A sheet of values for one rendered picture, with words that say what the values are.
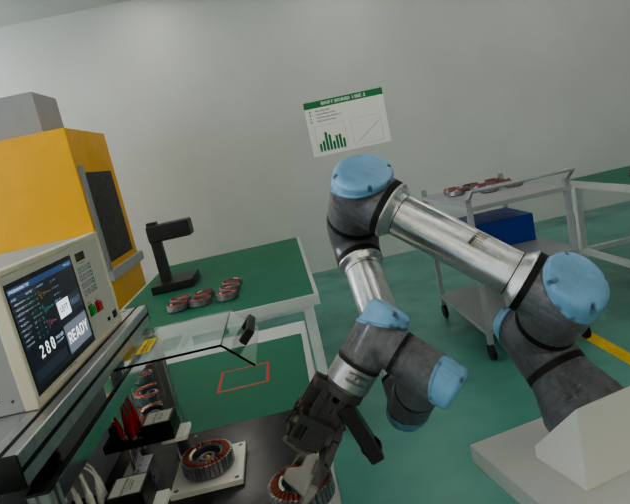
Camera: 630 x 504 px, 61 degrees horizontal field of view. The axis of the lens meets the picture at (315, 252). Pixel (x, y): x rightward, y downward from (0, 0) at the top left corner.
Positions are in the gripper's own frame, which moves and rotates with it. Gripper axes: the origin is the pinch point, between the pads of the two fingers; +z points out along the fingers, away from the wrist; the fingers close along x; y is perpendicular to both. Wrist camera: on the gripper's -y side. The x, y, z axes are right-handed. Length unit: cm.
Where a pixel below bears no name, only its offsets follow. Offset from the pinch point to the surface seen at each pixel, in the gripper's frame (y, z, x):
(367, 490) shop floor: -68, 53, -115
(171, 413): 23.7, 9.8, -24.3
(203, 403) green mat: 14, 25, -65
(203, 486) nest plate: 11.4, 17.5, -17.2
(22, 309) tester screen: 52, -10, 4
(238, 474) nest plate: 6.0, 12.8, -18.5
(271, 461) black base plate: 0.2, 9.3, -22.4
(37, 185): 176, 58, -347
